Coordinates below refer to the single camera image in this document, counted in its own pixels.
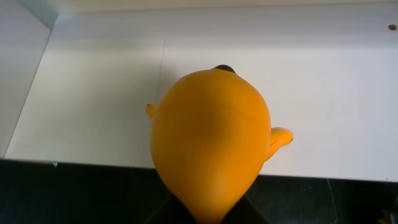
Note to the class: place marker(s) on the yellow rubber duck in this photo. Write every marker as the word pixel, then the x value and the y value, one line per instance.
pixel 211 133

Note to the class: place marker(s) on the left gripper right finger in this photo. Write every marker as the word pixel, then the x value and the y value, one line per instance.
pixel 245 213

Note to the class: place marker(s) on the white shelf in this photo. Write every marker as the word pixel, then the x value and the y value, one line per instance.
pixel 93 102

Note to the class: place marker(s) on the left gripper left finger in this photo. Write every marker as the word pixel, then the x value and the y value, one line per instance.
pixel 174 214

